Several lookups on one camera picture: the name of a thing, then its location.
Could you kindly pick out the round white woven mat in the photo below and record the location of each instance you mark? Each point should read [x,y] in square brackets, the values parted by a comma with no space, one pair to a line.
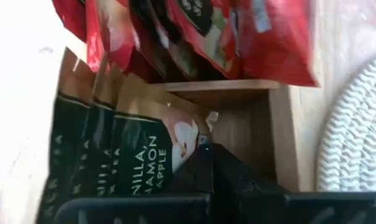
[353,130]

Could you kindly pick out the wooden compartment box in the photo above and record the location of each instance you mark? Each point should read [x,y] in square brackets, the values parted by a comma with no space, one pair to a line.
[247,124]

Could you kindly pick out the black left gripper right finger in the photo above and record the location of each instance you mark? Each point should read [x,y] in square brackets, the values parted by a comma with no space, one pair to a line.
[300,208]

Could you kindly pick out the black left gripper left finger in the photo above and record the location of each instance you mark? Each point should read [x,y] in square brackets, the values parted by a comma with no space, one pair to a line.
[129,211]

